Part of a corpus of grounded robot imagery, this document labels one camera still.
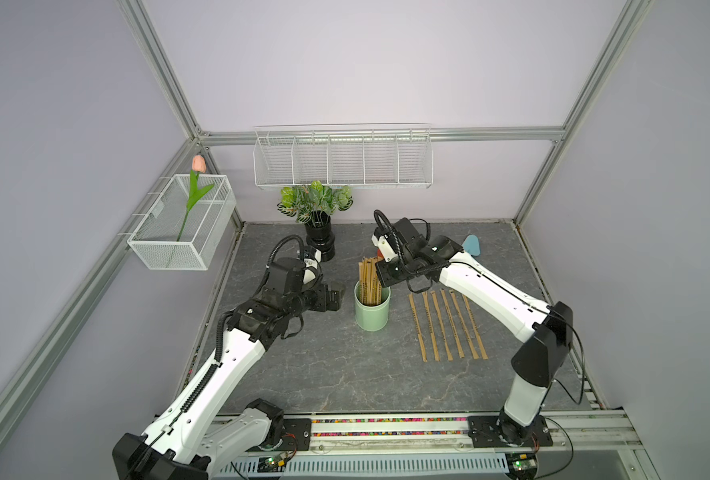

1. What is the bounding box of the white wire wall shelf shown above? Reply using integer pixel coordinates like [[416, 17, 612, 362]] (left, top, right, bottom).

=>
[[253, 123, 434, 188]]

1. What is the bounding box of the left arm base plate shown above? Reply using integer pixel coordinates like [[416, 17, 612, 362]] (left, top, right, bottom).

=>
[[249, 417, 312, 452]]

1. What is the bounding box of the teal small spatula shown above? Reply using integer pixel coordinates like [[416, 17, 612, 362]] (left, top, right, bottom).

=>
[[462, 235, 481, 257]]

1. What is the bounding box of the mint green storage cup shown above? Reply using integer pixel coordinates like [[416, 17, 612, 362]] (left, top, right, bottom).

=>
[[354, 282, 391, 332]]

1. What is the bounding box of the white mesh basket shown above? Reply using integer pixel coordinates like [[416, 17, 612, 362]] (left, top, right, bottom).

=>
[[126, 172, 236, 271]]

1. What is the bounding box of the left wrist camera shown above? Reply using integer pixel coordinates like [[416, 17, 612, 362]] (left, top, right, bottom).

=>
[[263, 249, 322, 294]]

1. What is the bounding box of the pink artificial tulip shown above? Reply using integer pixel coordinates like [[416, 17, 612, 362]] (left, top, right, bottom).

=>
[[176, 155, 214, 241]]

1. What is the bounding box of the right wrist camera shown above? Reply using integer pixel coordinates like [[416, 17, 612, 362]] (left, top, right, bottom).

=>
[[371, 218, 427, 262]]

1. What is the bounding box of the bundle of brown paper straws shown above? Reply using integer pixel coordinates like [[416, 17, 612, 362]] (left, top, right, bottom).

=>
[[358, 257, 382, 306]]

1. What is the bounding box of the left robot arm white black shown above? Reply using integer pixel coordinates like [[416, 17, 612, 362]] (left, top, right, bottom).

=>
[[112, 282, 345, 479]]

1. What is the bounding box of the aluminium front rail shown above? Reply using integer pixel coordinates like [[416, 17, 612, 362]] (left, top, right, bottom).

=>
[[210, 410, 643, 455]]

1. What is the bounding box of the black plant pot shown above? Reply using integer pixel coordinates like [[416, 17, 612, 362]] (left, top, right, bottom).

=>
[[305, 211, 336, 262]]

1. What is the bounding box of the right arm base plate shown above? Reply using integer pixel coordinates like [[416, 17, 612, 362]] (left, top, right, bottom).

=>
[[467, 414, 553, 449]]

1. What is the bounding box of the green artificial plant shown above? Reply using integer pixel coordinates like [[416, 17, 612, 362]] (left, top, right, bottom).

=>
[[277, 181, 353, 227]]

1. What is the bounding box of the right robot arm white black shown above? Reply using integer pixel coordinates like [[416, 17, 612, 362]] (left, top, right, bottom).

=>
[[371, 234, 573, 446]]

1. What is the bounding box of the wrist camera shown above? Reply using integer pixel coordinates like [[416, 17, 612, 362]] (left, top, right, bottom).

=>
[[371, 218, 427, 262], [263, 249, 322, 294]]

